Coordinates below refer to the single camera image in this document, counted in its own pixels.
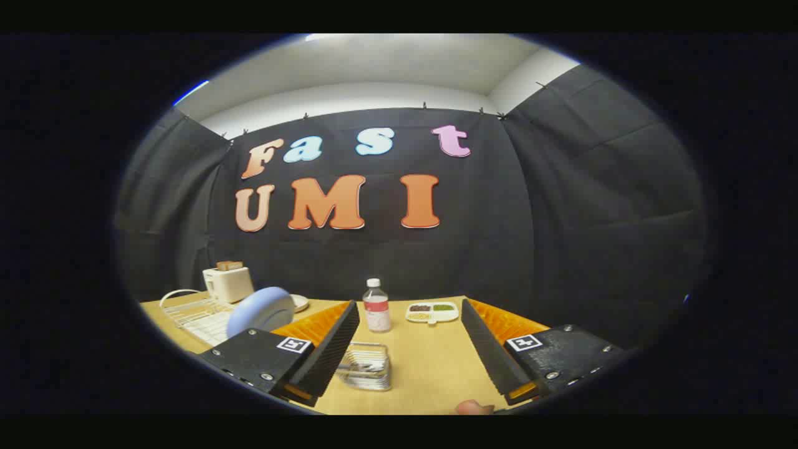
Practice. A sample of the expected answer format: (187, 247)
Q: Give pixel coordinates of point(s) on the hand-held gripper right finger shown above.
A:
(489, 349)

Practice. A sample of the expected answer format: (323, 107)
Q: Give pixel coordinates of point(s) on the white divided condiment dish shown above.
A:
(432, 312)

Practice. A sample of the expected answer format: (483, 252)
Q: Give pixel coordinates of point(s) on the spoon with white end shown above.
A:
(365, 368)

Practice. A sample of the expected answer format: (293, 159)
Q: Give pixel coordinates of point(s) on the white toaster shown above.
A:
(229, 284)

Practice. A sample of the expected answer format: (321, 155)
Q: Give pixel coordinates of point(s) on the clear plastic water bottle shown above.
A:
(376, 312)

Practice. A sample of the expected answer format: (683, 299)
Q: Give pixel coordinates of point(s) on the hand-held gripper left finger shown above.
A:
(333, 346)

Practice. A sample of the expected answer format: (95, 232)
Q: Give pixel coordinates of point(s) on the white plate with meat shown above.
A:
(300, 304)

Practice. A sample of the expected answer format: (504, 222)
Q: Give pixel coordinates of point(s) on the blue plate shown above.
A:
(262, 312)

